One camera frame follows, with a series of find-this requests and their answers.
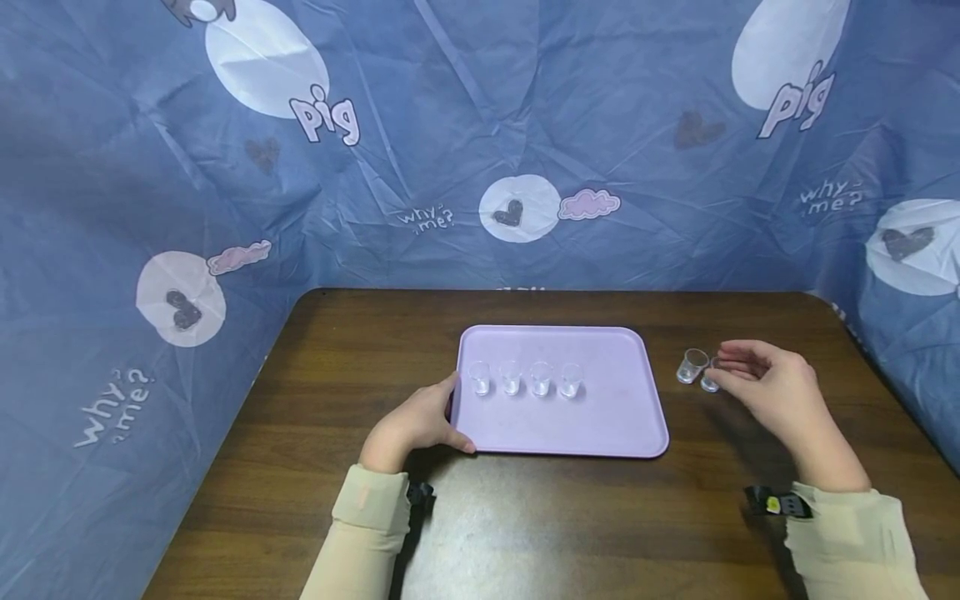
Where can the person's left hand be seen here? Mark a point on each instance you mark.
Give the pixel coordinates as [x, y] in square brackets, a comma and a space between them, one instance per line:
[409, 425]

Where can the black wrist band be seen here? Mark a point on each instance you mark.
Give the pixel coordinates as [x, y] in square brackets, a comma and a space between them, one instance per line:
[780, 502]
[421, 496]

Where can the person's right forearm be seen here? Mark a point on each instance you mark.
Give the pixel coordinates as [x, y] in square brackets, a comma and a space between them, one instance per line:
[855, 533]

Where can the lilac plastic tray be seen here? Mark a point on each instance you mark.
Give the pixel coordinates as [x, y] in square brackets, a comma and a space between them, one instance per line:
[615, 408]

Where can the person's left thumb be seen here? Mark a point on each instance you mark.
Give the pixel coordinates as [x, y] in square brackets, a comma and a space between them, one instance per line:
[450, 439]

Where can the person's right hand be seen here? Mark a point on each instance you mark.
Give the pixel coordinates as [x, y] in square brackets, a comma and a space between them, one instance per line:
[784, 392]

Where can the small clear plastic cup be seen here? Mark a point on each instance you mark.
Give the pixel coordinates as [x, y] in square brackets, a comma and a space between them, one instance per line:
[571, 382]
[480, 380]
[511, 380]
[541, 381]
[709, 382]
[691, 367]

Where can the person's left index finger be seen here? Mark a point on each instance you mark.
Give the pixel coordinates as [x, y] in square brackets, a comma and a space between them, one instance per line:
[444, 387]

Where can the person's right fingers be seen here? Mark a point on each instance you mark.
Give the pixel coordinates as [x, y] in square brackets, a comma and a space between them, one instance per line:
[742, 364]

